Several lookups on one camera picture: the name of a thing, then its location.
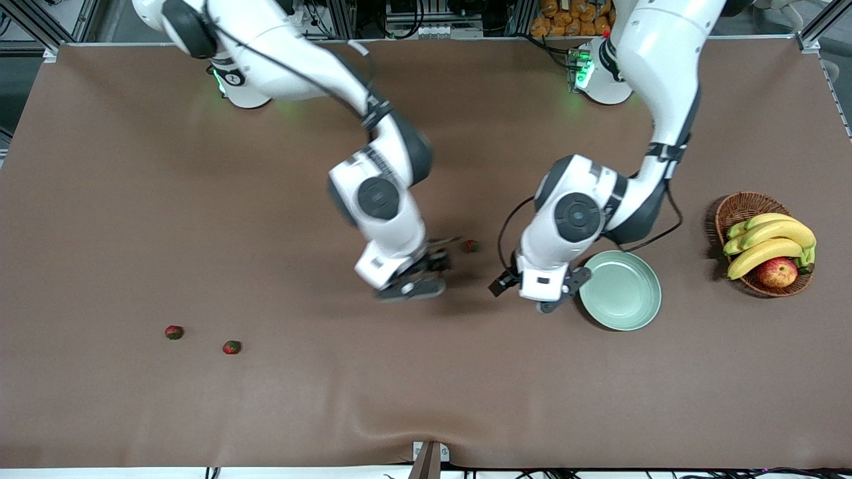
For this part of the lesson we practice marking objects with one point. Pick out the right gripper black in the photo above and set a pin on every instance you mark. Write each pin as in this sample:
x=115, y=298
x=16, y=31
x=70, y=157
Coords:
x=436, y=259

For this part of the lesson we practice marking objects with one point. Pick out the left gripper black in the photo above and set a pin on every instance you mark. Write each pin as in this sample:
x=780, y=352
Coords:
x=500, y=284

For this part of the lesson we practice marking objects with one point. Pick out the red strawberry with green leaves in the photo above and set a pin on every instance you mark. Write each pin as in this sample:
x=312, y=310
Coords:
x=174, y=332
x=471, y=246
x=231, y=347

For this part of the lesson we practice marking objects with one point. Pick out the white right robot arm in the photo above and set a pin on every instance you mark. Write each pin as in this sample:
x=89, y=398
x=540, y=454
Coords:
x=286, y=60

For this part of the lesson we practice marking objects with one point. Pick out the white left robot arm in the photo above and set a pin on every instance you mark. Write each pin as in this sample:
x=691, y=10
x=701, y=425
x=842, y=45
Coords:
x=665, y=66

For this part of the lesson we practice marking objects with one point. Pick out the pale green round plate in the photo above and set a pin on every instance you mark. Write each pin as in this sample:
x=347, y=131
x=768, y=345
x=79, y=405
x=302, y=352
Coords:
x=626, y=293

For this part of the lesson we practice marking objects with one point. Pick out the large table cover sheet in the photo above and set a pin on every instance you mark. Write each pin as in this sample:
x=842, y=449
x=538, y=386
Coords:
x=399, y=386

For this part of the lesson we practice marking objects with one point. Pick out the greenish banana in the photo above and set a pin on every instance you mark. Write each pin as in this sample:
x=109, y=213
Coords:
x=735, y=230
x=732, y=246

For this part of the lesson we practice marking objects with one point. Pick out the brown wicker basket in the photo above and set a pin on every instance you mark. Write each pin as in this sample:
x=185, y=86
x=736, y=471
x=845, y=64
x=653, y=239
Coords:
x=742, y=206

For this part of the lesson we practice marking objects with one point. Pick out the yellow banana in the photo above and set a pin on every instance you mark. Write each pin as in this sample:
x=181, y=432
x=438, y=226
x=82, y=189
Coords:
x=765, y=218
x=762, y=257
x=779, y=230

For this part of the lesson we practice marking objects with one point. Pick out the red yellow apple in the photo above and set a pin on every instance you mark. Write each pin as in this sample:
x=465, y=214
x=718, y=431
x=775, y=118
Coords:
x=777, y=273

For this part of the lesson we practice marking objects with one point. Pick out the white connector strip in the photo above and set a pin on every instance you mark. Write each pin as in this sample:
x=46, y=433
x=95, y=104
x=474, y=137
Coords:
x=449, y=31

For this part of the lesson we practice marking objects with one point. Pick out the bag of orange pastries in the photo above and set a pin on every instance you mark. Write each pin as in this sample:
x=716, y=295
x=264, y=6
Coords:
x=566, y=20

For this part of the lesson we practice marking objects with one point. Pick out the metal bracket with post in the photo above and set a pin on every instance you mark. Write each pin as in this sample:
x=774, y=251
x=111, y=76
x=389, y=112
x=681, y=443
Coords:
x=428, y=459

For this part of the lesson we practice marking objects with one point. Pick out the aluminium frame post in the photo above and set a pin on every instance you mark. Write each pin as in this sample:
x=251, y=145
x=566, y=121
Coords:
x=343, y=16
x=522, y=16

